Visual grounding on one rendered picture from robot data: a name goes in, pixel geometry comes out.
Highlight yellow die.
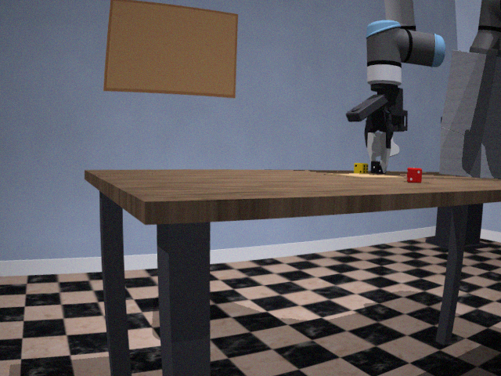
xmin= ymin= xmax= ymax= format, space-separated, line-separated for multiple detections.
xmin=354 ymin=163 xmax=368 ymax=174

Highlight red die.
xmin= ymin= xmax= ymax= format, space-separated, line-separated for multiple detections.
xmin=407 ymin=168 xmax=422 ymax=183

